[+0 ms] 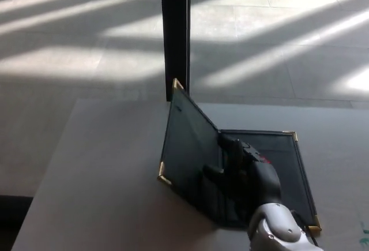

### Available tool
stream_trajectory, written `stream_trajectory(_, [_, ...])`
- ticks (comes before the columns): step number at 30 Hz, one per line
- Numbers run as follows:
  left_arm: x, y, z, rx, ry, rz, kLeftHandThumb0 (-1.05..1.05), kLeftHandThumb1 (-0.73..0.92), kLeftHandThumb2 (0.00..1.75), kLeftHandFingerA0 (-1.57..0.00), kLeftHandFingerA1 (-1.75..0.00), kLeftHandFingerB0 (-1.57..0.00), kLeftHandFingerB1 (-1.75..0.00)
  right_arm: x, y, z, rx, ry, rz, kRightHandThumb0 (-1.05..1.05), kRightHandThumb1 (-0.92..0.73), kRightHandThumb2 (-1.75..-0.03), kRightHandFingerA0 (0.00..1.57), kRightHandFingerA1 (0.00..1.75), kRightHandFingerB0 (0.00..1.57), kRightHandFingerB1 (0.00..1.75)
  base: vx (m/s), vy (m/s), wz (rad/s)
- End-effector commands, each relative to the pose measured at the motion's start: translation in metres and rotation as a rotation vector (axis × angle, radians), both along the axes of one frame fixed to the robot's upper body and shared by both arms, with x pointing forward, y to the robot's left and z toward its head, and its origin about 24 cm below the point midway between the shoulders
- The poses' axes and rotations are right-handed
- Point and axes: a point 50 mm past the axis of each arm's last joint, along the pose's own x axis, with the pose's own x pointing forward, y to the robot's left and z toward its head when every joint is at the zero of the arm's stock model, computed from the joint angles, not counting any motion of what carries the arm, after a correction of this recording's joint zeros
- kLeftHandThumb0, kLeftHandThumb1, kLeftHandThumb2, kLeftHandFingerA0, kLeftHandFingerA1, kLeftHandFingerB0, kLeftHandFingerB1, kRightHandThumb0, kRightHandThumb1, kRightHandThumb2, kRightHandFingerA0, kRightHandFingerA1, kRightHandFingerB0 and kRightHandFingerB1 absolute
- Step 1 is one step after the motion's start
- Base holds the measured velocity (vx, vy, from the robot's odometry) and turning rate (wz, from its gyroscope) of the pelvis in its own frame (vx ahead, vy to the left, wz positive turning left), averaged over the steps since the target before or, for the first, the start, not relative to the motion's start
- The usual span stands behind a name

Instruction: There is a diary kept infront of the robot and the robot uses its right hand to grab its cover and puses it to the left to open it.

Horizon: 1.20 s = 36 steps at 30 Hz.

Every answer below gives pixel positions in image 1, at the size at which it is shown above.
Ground black vertical post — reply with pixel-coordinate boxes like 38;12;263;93
160;0;192;103

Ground black USC diary gold corners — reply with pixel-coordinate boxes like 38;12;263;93
157;77;323;233

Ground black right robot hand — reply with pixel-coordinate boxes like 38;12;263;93
202;134;282;210

